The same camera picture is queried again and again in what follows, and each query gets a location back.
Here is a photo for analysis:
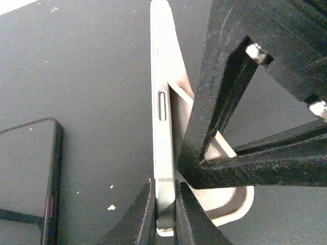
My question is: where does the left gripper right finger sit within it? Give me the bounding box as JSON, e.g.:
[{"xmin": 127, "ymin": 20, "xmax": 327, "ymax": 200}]
[{"xmin": 174, "ymin": 180, "xmax": 231, "ymax": 245}]

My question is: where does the black phone on table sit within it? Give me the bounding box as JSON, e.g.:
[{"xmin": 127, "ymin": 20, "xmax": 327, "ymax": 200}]
[{"xmin": 1, "ymin": 118, "xmax": 62, "ymax": 244}]

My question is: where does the beige phone case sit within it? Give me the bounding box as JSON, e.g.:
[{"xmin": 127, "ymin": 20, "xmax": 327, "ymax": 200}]
[{"xmin": 167, "ymin": 9, "xmax": 254, "ymax": 227}]

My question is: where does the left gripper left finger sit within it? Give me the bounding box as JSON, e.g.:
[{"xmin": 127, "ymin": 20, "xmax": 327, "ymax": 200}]
[{"xmin": 101, "ymin": 179, "xmax": 156, "ymax": 244}]

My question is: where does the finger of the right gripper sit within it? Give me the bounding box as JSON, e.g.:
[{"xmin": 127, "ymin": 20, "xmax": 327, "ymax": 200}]
[{"xmin": 177, "ymin": 1, "xmax": 326, "ymax": 189}]

